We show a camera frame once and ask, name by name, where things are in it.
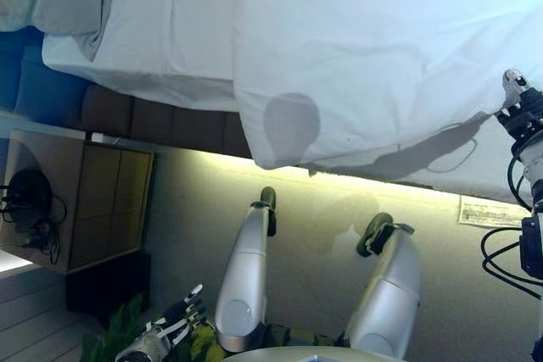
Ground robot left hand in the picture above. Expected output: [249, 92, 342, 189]
[146, 283, 210, 348]

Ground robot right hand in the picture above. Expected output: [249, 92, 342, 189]
[493, 67, 543, 142]

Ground white duvet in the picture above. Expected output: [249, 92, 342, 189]
[231, 0, 543, 207]

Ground white bed sheet on mattress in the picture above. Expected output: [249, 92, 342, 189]
[41, 0, 244, 114]

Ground green leafy plant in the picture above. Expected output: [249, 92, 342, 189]
[81, 292, 228, 362]

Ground silver robot left leg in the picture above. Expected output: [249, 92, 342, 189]
[213, 200, 273, 354]

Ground silver robot leg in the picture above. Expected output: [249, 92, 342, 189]
[213, 200, 273, 354]
[342, 224, 424, 359]

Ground white printed paper sheet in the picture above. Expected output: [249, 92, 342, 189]
[456, 193, 535, 228]

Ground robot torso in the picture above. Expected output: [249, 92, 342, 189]
[227, 343, 411, 362]

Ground wooden nightstand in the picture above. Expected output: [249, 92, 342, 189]
[0, 127, 157, 277]

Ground dark olive robot left foot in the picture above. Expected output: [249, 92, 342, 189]
[258, 186, 280, 239]

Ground dark olive robot foot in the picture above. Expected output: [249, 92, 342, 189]
[355, 211, 416, 259]
[258, 186, 280, 239]

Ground dark olive robot right foot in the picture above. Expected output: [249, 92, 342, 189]
[355, 211, 416, 259]

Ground silver robot right leg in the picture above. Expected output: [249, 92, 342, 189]
[342, 224, 424, 359]

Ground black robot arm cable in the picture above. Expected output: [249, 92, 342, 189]
[480, 153, 543, 296]

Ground brown tufted bed frame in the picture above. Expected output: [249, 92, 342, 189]
[0, 25, 258, 160]

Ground black device with cables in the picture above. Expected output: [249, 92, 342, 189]
[0, 168, 69, 266]

